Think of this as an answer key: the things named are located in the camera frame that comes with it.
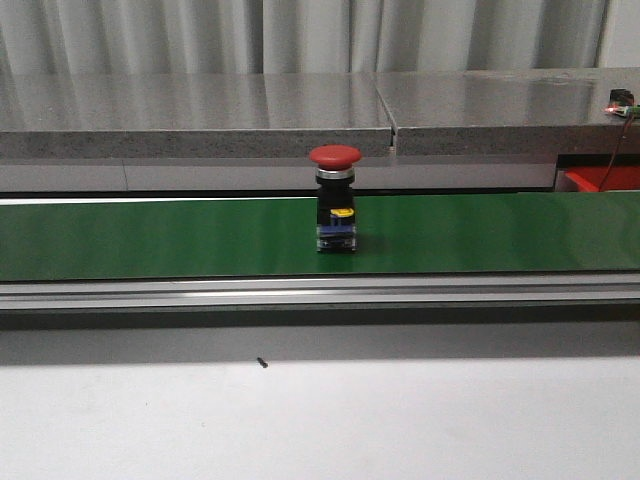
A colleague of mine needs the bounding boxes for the grey stone counter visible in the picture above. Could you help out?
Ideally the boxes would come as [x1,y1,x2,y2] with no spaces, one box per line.
[1,68,639,196]

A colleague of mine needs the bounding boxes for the green conveyor belt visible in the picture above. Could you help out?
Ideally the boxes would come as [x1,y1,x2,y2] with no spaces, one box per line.
[1,191,639,282]

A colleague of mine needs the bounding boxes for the red plastic tray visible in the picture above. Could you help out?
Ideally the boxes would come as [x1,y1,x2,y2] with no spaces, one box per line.
[565,166,640,192]

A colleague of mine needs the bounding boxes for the small green circuit board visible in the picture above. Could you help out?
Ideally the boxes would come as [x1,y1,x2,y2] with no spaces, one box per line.
[605,88,639,118]

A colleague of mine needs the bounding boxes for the white curtain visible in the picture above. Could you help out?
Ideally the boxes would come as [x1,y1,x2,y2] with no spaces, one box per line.
[1,1,639,75]

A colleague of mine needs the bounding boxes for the aluminium conveyor frame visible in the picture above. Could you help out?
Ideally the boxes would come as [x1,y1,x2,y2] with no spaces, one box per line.
[1,272,639,331]

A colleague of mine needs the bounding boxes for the red black wire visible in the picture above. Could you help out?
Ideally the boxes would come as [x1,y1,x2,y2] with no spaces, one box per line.
[598,112,639,193]

